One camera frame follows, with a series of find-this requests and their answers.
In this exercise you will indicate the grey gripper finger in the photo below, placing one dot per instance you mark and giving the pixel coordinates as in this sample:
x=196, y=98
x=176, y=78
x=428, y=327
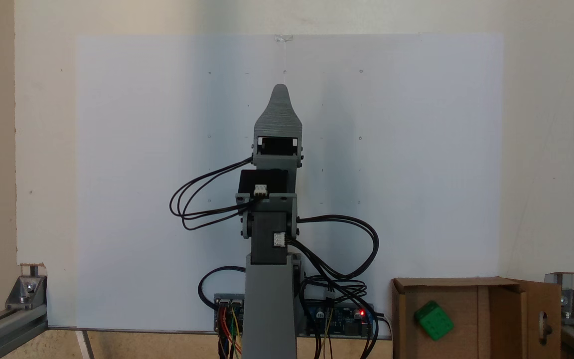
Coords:
x=278, y=117

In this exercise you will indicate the green dice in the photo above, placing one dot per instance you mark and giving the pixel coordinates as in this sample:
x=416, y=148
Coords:
x=434, y=320

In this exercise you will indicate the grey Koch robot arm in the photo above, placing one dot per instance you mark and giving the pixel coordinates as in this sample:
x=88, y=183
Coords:
x=269, y=309

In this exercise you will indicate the clear tape piece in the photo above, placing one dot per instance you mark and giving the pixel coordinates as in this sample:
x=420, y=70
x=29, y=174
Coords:
x=284, y=38

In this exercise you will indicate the blue circuit board red LED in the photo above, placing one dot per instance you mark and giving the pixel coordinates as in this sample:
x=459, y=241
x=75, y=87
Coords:
x=347, y=319

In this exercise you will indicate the brown cardboard box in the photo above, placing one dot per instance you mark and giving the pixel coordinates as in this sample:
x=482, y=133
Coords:
x=496, y=319

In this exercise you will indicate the metal corner bracket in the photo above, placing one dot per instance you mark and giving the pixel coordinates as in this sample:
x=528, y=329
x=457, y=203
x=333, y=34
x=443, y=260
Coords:
x=571, y=301
x=28, y=291

